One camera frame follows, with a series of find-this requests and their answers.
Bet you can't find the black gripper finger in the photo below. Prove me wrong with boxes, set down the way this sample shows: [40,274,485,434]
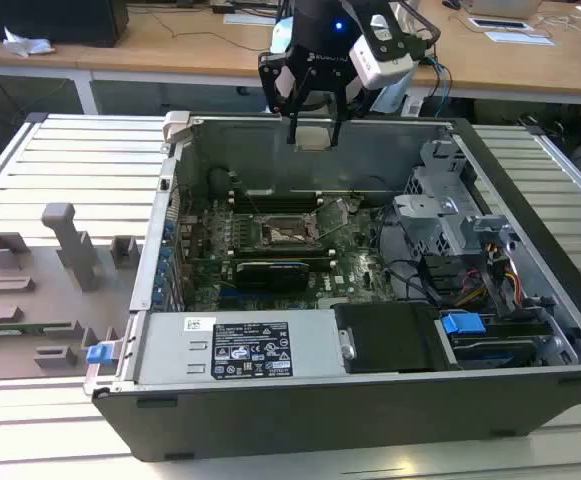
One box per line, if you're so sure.
[288,65,317,146]
[330,66,348,149]

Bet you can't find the silver CPU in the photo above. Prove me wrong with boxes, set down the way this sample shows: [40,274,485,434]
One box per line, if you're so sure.
[294,125,334,152]

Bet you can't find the metal socket cover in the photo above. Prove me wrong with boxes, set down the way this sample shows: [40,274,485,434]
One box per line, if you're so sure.
[310,197,351,240]

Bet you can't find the CPU socket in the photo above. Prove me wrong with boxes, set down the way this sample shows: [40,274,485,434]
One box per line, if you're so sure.
[247,212,319,254]

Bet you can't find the white paper sheet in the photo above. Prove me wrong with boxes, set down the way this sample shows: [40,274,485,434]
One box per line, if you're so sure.
[484,30,556,47]
[223,13,277,26]

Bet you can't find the black RAM slots row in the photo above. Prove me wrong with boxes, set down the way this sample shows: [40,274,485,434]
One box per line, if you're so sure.
[232,191,321,214]
[189,246,335,264]

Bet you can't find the beige case latch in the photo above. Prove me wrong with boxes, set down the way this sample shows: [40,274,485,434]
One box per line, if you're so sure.
[162,110,194,146]

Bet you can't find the wooden desk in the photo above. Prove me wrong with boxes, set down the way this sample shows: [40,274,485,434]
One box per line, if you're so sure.
[0,0,581,116]

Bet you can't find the grey metal disk cage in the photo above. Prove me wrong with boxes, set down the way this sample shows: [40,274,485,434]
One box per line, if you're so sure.
[392,139,529,321]

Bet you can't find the white framed tablet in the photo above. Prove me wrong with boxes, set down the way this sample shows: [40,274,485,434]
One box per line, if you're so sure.
[469,17,534,32]

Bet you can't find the green motherboard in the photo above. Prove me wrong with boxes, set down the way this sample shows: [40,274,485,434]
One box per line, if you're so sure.
[177,197,406,314]

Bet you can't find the black graphics card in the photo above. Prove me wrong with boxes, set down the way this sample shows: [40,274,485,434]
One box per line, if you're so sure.
[233,258,312,295]

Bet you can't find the black plastic shroud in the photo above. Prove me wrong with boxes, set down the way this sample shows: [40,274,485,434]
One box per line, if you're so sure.
[332,302,459,375]

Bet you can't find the crumpled white paper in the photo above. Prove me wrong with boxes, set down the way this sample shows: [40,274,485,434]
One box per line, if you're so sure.
[2,25,56,56]

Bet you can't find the grey power supply with label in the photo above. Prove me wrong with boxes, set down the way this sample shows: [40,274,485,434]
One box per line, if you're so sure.
[119,309,346,386]

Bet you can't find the black PC case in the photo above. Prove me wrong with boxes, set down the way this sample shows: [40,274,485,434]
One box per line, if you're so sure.
[83,110,581,464]

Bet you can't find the blue case latch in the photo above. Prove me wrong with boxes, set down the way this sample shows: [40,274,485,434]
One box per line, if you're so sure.
[85,343,111,365]

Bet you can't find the grey parts rack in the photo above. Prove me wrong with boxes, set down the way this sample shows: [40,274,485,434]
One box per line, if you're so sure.
[0,202,144,384]

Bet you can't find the large white wrist camera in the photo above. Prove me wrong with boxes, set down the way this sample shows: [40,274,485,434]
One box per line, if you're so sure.
[348,13,417,92]

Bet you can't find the blue cable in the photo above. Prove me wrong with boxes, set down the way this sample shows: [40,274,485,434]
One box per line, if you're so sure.
[422,54,454,120]

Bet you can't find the silver metal handle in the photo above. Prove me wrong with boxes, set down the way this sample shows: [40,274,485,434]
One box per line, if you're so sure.
[338,327,358,361]

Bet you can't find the yellow red power wires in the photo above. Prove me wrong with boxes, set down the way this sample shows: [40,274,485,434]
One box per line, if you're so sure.
[457,239,526,309]

